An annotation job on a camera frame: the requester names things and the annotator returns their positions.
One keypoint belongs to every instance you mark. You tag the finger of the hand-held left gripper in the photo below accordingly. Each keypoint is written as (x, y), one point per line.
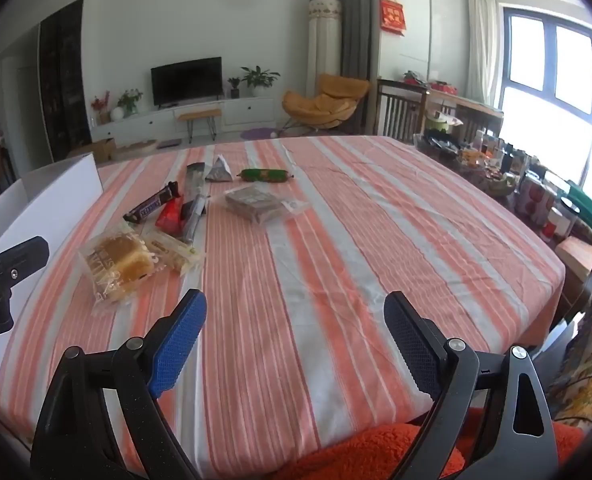
(20, 257)

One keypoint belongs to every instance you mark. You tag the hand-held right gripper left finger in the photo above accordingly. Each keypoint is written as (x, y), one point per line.
(183, 340)

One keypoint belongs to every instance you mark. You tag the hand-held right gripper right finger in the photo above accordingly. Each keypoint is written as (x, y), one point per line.
(412, 345)

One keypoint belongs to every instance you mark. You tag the white cardboard box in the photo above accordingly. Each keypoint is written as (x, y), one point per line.
(40, 210)

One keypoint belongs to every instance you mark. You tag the red snack packet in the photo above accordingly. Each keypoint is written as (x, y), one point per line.
(169, 216)

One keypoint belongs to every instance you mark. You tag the grey triangular snack packet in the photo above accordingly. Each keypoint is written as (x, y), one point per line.
(219, 171)

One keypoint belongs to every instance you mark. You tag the basket of snacks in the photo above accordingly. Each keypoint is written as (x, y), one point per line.
(493, 180)

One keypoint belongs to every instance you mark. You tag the yellow cracker packet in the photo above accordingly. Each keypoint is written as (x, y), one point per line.
(175, 255)

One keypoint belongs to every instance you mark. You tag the clear sliced bread packet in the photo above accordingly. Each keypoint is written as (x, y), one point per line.
(118, 265)

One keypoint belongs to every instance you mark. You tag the orange fleece cloth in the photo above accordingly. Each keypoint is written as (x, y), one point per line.
(366, 450)

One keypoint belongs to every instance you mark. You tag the orange striped tablecloth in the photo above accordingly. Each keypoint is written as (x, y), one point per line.
(296, 280)

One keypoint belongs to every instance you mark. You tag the brown cardboard box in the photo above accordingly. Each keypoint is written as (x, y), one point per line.
(98, 149)

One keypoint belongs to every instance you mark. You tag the dark wrapped chocolate bar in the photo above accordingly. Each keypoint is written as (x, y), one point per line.
(148, 206)

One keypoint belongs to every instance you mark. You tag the clear packet of brown cakes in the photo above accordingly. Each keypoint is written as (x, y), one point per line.
(258, 202)

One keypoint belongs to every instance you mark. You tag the long clear dark snack packet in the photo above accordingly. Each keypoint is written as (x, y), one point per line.
(195, 180)

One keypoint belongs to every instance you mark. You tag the red flowers in vase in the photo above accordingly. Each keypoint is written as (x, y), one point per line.
(100, 105)

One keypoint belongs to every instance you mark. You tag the dark tall display cabinet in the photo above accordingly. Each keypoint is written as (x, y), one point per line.
(65, 80)

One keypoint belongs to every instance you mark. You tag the green wrapped sausage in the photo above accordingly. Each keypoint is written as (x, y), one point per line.
(266, 175)

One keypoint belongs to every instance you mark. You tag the white jar with red label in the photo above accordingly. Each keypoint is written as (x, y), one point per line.
(556, 225)

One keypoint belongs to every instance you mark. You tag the light wooden box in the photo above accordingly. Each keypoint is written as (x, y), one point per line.
(578, 257)

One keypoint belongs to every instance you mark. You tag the green plant in white vase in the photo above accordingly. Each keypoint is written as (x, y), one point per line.
(129, 100)

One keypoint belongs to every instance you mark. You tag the red patterned cartons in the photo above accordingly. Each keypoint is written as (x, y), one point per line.
(538, 197)

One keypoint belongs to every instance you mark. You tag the dark plastic bags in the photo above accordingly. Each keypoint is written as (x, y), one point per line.
(438, 145)

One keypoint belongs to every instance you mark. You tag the group of bottles and jars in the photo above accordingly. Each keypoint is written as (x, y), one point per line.
(501, 152)

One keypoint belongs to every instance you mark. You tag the purple round rug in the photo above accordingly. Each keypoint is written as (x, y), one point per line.
(256, 134)

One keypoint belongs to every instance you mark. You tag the wooden stool with metal legs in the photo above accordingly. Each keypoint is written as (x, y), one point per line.
(199, 114)

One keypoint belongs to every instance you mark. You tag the dark wooden slatted crib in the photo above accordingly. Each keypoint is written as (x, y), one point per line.
(401, 110)

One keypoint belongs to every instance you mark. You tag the white television cabinet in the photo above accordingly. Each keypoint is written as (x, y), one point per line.
(246, 110)

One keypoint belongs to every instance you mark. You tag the black flat television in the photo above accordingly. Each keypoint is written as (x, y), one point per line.
(186, 81)

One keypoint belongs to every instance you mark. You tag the yellow lounge chair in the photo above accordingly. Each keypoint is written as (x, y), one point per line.
(326, 102)

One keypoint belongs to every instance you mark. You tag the small dark potted plant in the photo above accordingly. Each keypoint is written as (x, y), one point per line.
(234, 86)

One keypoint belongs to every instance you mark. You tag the large green potted plant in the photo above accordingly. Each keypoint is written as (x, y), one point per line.
(258, 77)

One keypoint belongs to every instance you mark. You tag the white curtain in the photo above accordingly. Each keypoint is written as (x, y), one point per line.
(482, 45)

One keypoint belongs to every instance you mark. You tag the white covered standing air conditioner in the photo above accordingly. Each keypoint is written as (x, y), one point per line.
(325, 45)

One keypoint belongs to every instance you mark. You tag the dark framed window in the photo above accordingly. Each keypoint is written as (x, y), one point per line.
(551, 60)

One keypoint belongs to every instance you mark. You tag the grey curtain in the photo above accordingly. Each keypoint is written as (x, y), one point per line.
(356, 20)

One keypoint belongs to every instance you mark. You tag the red wall calendar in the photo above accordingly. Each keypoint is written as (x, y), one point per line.
(392, 16)

